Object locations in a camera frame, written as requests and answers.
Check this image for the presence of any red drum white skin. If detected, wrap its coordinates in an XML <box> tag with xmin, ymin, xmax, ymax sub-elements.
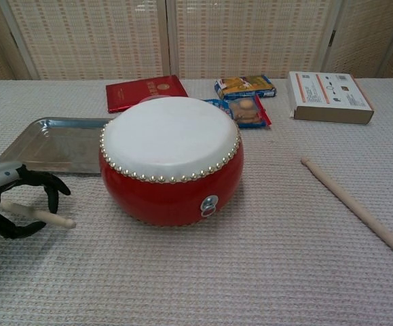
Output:
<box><xmin>98</xmin><ymin>96</ymin><xmax>245</xmax><ymax>228</ymax></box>

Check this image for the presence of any bamboo folding screen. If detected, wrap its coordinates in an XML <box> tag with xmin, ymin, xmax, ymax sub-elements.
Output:
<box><xmin>0</xmin><ymin>0</ymin><xmax>393</xmax><ymax>84</ymax></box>

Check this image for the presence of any blue biscuit bag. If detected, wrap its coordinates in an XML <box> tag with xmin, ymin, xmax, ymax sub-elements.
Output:
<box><xmin>202</xmin><ymin>94</ymin><xmax>272</xmax><ymax>130</ymax></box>

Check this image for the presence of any beige woven table cloth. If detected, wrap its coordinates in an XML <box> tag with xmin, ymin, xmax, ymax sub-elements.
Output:
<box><xmin>0</xmin><ymin>77</ymin><xmax>393</xmax><ymax>326</ymax></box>

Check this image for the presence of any wooden drumstick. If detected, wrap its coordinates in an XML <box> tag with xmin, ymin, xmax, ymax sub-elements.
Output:
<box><xmin>0</xmin><ymin>200</ymin><xmax>77</xmax><ymax>229</ymax></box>
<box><xmin>300</xmin><ymin>156</ymin><xmax>393</xmax><ymax>262</ymax></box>

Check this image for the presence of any stainless steel tray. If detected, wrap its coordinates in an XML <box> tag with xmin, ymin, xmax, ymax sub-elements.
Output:
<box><xmin>0</xmin><ymin>117</ymin><xmax>115</xmax><ymax>177</ymax></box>

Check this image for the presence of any red certificate booklet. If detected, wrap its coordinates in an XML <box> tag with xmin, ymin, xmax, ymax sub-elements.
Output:
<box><xmin>105</xmin><ymin>75</ymin><xmax>189</xmax><ymax>113</ymax></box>

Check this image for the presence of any white orange cardboard box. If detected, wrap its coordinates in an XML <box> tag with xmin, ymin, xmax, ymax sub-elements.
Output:
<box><xmin>286</xmin><ymin>71</ymin><xmax>376</xmax><ymax>125</ymax></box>

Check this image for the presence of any yellow blue snack pack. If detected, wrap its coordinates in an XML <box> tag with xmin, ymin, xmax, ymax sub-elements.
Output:
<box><xmin>214</xmin><ymin>75</ymin><xmax>278</xmax><ymax>101</ymax></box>

